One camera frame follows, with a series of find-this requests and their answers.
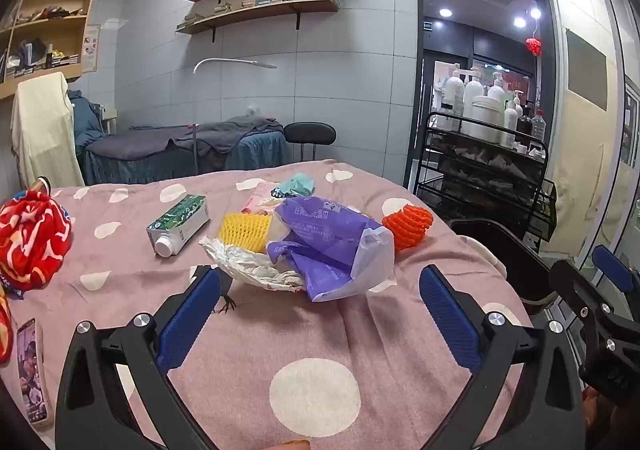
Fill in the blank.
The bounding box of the pink polka dot blanket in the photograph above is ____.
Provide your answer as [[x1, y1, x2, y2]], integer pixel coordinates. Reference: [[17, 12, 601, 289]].
[[0, 159, 536, 450]]

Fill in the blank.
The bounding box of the white wrapper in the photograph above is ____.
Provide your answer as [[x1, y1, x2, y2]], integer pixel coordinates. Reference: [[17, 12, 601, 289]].
[[199, 235, 307, 292]]

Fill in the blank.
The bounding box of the green white drink carton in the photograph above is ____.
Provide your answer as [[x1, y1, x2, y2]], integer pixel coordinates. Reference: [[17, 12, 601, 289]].
[[146, 194, 211, 258]]

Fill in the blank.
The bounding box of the yellow foam fruit net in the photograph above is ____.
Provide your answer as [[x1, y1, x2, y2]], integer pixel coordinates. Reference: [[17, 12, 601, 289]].
[[217, 211, 273, 253]]

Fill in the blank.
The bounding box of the purple plastic bag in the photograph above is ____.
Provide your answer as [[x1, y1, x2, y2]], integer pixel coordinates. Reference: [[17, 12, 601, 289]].
[[266, 195, 396, 302]]

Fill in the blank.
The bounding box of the cluster of toiletry bottles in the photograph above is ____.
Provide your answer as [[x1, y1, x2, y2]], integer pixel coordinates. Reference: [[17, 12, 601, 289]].
[[435, 67, 548, 156]]

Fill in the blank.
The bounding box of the black trash bin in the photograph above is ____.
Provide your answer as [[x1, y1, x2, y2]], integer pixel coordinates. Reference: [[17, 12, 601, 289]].
[[450, 217, 561, 303]]

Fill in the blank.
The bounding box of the red patterned cloth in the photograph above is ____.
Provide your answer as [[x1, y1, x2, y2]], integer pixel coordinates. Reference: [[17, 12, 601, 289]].
[[0, 190, 73, 298]]

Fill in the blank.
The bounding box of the cream towel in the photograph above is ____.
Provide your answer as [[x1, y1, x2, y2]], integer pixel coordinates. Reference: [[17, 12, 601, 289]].
[[11, 72, 86, 188]]

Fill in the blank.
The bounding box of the black round stool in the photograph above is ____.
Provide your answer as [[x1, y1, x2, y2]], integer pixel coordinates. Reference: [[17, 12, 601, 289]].
[[283, 122, 337, 162]]

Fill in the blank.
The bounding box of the pink snack packet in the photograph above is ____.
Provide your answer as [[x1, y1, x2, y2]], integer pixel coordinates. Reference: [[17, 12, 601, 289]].
[[241, 181, 286, 216]]

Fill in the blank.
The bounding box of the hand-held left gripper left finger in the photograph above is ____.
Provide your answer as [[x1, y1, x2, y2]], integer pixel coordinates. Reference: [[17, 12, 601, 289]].
[[55, 265, 236, 450]]

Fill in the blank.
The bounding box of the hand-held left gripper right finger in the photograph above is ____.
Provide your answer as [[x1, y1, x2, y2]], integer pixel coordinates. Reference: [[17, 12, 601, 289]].
[[419, 264, 586, 450]]

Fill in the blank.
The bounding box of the wall poster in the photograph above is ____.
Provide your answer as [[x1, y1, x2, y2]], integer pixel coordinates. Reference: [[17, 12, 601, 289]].
[[81, 24, 101, 73]]

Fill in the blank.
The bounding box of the blue massage bed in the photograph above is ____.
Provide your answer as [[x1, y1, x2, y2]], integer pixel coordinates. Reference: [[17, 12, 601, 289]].
[[75, 115, 291, 186]]

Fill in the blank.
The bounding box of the black wire trolley cart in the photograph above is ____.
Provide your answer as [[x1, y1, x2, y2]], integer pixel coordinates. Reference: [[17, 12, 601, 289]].
[[412, 111, 557, 243]]

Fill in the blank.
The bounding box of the person's right hand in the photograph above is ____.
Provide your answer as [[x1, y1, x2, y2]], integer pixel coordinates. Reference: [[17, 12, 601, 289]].
[[581, 386, 623, 438]]

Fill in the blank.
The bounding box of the white floor lamp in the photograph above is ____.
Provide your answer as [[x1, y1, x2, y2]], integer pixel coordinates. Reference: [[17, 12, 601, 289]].
[[191, 57, 278, 176]]

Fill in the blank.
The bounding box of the smartphone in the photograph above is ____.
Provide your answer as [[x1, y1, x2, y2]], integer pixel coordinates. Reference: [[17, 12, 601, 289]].
[[15, 319, 53, 427]]

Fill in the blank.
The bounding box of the grey bed blanket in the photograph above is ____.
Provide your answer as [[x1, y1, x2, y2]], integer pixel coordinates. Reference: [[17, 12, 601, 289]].
[[87, 116, 286, 163]]

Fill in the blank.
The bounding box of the black door frame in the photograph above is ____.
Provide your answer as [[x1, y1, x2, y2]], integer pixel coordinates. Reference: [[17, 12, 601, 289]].
[[402, 0, 558, 191]]

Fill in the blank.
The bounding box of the crumpled teal tissue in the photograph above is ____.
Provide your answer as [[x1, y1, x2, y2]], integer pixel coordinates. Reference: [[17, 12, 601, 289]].
[[278, 173, 316, 197]]

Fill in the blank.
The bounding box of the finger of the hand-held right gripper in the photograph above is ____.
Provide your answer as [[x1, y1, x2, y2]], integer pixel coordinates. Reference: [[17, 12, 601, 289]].
[[591, 245, 640, 301], [548, 259, 618, 346]]

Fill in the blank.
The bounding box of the orange foam fruit net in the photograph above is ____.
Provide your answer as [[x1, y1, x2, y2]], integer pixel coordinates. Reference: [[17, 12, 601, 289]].
[[381, 204, 434, 251]]

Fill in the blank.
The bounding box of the red hanging ornament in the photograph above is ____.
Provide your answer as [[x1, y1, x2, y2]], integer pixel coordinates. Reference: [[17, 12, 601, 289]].
[[525, 10, 543, 56]]

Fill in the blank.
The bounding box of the blue cloth pile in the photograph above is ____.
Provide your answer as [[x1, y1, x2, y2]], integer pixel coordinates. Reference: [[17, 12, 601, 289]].
[[67, 90, 108, 146]]

